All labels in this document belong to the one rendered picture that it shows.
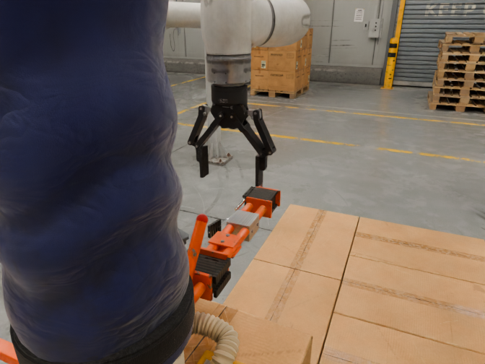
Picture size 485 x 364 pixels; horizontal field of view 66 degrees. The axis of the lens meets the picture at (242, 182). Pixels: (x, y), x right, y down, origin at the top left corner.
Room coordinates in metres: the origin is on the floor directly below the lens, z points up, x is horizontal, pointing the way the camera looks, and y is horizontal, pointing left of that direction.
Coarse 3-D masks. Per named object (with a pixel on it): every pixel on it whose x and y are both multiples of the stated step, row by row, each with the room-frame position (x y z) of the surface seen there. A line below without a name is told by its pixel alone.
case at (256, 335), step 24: (216, 312) 0.65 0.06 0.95; (240, 312) 0.65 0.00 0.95; (192, 336) 0.58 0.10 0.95; (240, 336) 0.58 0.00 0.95; (264, 336) 0.58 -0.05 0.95; (288, 336) 0.58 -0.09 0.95; (312, 336) 0.58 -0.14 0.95; (192, 360) 0.52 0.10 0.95; (240, 360) 0.52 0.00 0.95; (264, 360) 0.52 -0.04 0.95; (288, 360) 0.52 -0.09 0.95
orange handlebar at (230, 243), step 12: (252, 204) 0.91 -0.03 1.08; (228, 228) 0.78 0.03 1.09; (216, 240) 0.72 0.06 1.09; (228, 240) 0.72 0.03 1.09; (240, 240) 0.73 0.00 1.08; (228, 252) 0.68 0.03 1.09; (204, 288) 0.57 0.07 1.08; (0, 348) 0.42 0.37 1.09; (12, 348) 0.42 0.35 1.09; (12, 360) 0.40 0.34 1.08
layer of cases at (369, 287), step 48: (288, 240) 1.58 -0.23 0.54; (336, 240) 1.58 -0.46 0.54; (384, 240) 1.58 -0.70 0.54; (432, 240) 1.58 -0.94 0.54; (480, 240) 1.58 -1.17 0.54; (240, 288) 1.22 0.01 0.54; (288, 288) 1.22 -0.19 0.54; (336, 288) 1.22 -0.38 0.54; (384, 288) 1.22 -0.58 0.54; (432, 288) 1.22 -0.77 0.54; (480, 288) 1.22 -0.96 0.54; (336, 336) 0.97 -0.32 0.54; (384, 336) 0.97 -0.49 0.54; (432, 336) 0.97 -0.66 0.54; (480, 336) 0.97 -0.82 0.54
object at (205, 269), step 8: (208, 248) 0.66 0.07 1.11; (200, 256) 0.65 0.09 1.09; (208, 256) 0.65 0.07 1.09; (216, 256) 0.65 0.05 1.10; (224, 256) 0.64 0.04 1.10; (200, 264) 0.62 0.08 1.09; (208, 264) 0.62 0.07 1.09; (216, 264) 0.62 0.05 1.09; (224, 264) 0.61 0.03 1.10; (200, 272) 0.58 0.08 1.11; (208, 272) 0.60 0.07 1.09; (216, 272) 0.59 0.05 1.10; (224, 272) 0.61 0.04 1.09; (192, 280) 0.58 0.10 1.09; (200, 280) 0.58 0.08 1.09; (208, 280) 0.57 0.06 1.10; (216, 280) 0.57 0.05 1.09; (224, 280) 0.61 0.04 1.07; (208, 288) 0.57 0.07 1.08; (216, 288) 0.58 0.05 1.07; (208, 296) 0.57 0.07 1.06; (216, 296) 0.57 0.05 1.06
